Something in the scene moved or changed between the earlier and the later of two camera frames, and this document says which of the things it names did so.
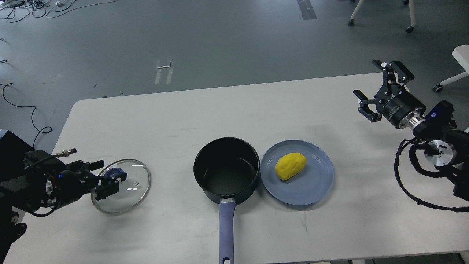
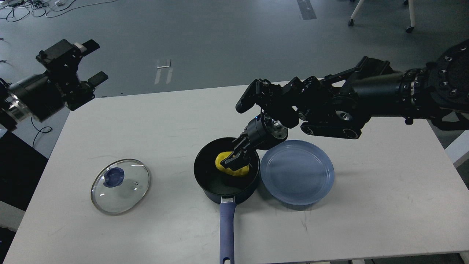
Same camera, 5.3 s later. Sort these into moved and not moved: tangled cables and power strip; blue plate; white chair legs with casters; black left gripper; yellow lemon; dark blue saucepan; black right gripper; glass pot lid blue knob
Moved: black right gripper; yellow lemon; black left gripper
Not moved: tangled cables and power strip; white chair legs with casters; dark blue saucepan; blue plate; glass pot lid blue knob
